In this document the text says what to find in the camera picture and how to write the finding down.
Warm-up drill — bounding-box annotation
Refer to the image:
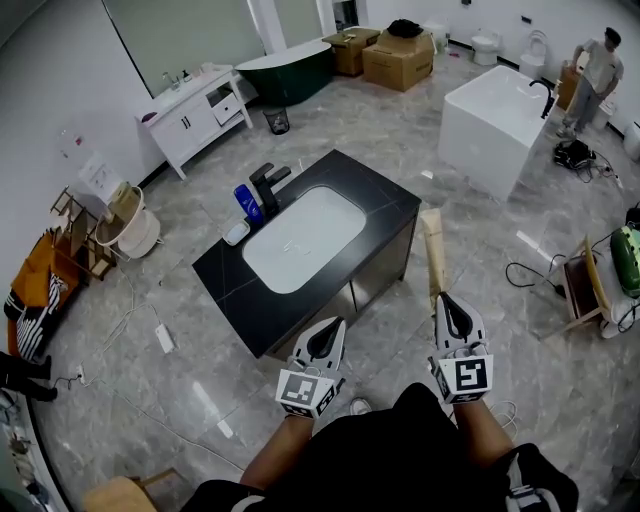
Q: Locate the black bathtub faucet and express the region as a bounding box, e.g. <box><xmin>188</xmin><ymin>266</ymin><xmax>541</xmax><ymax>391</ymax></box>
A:
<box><xmin>528</xmin><ymin>78</ymin><xmax>558</xmax><ymax>121</ymax></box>

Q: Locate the white power strip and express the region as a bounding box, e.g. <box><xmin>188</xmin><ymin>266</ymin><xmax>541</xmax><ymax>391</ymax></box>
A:
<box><xmin>154</xmin><ymin>323</ymin><xmax>177</xmax><ymax>355</ymax></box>

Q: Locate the black bag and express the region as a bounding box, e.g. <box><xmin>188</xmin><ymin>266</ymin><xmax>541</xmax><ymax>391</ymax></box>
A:
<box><xmin>386</xmin><ymin>18</ymin><xmax>427</xmax><ymax>39</ymax></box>

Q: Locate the black sink faucet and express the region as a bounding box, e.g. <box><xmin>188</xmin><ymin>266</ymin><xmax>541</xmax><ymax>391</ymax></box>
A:
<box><xmin>249</xmin><ymin>163</ymin><xmax>293</xmax><ymax>219</ymax></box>

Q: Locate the beige laundry basket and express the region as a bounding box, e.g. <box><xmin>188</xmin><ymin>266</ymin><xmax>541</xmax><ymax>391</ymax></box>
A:
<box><xmin>94</xmin><ymin>181</ymin><xmax>163</xmax><ymax>261</ymax></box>

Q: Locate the black white striped cloth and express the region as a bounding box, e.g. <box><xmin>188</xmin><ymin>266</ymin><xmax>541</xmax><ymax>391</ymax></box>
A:
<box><xmin>3</xmin><ymin>272</ymin><xmax>62</xmax><ymax>362</ymax></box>

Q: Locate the brown wooden box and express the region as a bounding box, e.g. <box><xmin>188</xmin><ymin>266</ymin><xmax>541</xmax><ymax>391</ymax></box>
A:
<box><xmin>556</xmin><ymin>60</ymin><xmax>582</xmax><ymax>112</ymax></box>

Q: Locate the white sink basin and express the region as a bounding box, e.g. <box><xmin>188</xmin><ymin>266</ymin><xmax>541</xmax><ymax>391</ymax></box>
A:
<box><xmin>242</xmin><ymin>185</ymin><xmax>369</xmax><ymax>295</ymax></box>

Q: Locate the large cardboard box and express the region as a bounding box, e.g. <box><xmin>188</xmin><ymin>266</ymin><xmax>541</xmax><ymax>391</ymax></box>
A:
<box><xmin>361</xmin><ymin>28</ymin><xmax>436</xmax><ymax>93</ymax></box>

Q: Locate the black sink counter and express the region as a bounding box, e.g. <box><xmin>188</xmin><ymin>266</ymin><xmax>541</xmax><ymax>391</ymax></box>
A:
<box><xmin>192</xmin><ymin>148</ymin><xmax>423</xmax><ymax>360</ymax></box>

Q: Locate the wooden frame chair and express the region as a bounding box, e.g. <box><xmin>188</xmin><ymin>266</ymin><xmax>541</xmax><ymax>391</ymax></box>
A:
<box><xmin>538</xmin><ymin>233</ymin><xmax>612</xmax><ymax>342</ymax></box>

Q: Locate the person's black clothing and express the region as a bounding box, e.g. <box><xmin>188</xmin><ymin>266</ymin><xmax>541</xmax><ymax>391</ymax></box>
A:
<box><xmin>180</xmin><ymin>382</ymin><xmax>581</xmax><ymax>512</ymax></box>

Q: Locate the wooden folding rack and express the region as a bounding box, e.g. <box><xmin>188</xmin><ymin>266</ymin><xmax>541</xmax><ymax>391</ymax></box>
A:
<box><xmin>48</xmin><ymin>186</ymin><xmax>119</xmax><ymax>282</ymax></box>

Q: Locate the orange sofa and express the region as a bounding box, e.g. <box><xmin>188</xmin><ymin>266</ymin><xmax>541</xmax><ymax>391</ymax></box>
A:
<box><xmin>6</xmin><ymin>231</ymin><xmax>82</xmax><ymax>362</ymax></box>

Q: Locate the large wall mirror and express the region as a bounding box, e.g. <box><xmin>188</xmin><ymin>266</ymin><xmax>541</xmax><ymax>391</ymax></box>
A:
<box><xmin>101</xmin><ymin>0</ymin><xmax>267</xmax><ymax>99</ymax></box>

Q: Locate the black cable bundle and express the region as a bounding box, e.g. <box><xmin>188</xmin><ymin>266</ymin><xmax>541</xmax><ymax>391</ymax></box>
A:
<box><xmin>551</xmin><ymin>138</ymin><xmax>597</xmax><ymax>172</ymax></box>

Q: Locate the dark green bathtub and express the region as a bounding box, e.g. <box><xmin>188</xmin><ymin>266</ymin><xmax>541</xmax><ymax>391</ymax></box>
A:
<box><xmin>234</xmin><ymin>40</ymin><xmax>336</xmax><ymax>108</ymax></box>

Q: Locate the white vanity cabinet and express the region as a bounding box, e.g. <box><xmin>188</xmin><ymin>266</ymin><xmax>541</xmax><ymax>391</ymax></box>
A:
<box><xmin>134</xmin><ymin>63</ymin><xmax>255</xmax><ymax>181</ymax></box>

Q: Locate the white rectangular bathtub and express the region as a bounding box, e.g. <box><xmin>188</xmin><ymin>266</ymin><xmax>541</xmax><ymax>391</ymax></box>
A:
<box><xmin>437</xmin><ymin>64</ymin><xmax>558</xmax><ymax>203</ymax></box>

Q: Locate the white soap dish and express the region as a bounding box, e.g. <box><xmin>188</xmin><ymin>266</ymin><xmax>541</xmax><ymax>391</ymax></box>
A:
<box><xmin>222</xmin><ymin>220</ymin><xmax>251</xmax><ymax>247</ymax></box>

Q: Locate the white floor cable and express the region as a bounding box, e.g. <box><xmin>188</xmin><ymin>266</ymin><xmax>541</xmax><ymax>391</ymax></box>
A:
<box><xmin>74</xmin><ymin>259</ymin><xmax>166</xmax><ymax>389</ymax></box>

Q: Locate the light wooden plank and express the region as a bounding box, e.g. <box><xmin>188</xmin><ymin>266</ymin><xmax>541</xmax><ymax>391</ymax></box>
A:
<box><xmin>419</xmin><ymin>208</ymin><xmax>448</xmax><ymax>317</ymax></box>

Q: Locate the blue toiletry item bottle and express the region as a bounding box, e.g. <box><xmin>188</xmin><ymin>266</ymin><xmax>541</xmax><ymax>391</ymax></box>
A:
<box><xmin>233</xmin><ymin>183</ymin><xmax>265</xmax><ymax>227</ymax></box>

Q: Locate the black stand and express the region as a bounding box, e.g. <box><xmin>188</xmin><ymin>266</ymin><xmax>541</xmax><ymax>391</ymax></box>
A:
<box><xmin>0</xmin><ymin>349</ymin><xmax>60</xmax><ymax>404</ymax></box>

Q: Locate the black floor cable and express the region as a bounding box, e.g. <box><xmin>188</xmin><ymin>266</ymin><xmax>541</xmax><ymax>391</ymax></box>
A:
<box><xmin>504</xmin><ymin>253</ymin><xmax>568</xmax><ymax>299</ymax></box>

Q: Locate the green striped object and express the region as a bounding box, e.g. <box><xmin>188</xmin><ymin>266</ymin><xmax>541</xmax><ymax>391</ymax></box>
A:
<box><xmin>609</xmin><ymin>224</ymin><xmax>640</xmax><ymax>301</ymax></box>

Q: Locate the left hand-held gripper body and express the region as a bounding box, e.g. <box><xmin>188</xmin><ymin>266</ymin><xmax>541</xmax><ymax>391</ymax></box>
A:
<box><xmin>274</xmin><ymin>349</ymin><xmax>347</xmax><ymax>420</ymax></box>

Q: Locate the wooden stool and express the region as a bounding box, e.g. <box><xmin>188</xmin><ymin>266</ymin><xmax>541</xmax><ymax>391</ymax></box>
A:
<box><xmin>81</xmin><ymin>467</ymin><xmax>182</xmax><ymax>512</ymax></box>

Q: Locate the small cardboard box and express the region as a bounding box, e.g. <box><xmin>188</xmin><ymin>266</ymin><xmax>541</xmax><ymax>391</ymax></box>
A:
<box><xmin>321</xmin><ymin>26</ymin><xmax>382</xmax><ymax>78</ymax></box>

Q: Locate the white wall paper dispenser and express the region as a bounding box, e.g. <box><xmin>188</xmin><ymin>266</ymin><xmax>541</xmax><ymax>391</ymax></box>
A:
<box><xmin>76</xmin><ymin>149</ymin><xmax>122</xmax><ymax>202</ymax></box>

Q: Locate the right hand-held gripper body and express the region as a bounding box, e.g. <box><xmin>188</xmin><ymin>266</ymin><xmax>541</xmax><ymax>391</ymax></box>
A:
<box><xmin>428</xmin><ymin>339</ymin><xmax>496</xmax><ymax>406</ymax></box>

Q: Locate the person's right forearm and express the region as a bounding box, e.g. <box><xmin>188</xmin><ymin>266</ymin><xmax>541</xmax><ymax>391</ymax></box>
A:
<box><xmin>452</xmin><ymin>398</ymin><xmax>516</xmax><ymax>471</ymax></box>

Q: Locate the white toilet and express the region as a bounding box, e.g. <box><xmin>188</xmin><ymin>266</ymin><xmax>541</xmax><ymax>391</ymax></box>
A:
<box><xmin>519</xmin><ymin>29</ymin><xmax>550</xmax><ymax>80</ymax></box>
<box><xmin>470</xmin><ymin>28</ymin><xmax>502</xmax><ymax>67</ymax></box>

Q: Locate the black wire waste basket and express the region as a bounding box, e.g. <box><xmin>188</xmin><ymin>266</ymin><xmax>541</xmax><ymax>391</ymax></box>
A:
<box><xmin>261</xmin><ymin>105</ymin><xmax>292</xmax><ymax>136</ymax></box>

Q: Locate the person's left forearm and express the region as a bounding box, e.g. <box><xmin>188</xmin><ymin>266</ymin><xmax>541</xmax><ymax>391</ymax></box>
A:
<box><xmin>239</xmin><ymin>413</ymin><xmax>314</xmax><ymax>491</ymax></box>

